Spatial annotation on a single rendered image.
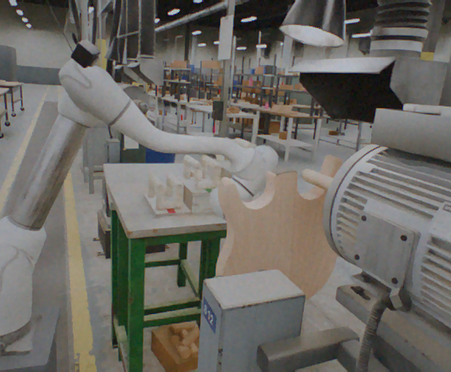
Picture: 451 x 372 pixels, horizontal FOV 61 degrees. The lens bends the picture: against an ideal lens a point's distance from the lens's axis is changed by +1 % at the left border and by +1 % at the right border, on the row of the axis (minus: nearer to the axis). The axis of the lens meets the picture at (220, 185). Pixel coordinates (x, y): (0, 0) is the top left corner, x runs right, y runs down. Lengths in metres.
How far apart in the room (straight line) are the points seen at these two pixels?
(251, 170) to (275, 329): 0.66
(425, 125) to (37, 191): 1.07
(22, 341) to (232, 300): 0.77
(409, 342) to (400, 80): 0.45
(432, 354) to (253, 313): 0.26
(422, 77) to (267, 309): 0.52
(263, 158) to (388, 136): 0.64
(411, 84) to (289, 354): 0.53
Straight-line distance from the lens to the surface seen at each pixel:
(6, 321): 1.24
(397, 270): 0.61
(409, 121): 0.67
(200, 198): 1.55
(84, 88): 1.09
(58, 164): 1.28
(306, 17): 0.81
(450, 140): 0.62
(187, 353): 2.04
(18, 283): 1.20
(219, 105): 2.81
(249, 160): 1.24
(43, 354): 1.26
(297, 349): 0.71
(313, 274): 1.11
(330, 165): 1.00
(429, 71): 0.85
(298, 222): 0.99
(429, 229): 0.59
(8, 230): 1.35
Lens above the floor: 1.47
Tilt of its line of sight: 16 degrees down
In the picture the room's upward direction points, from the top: 4 degrees clockwise
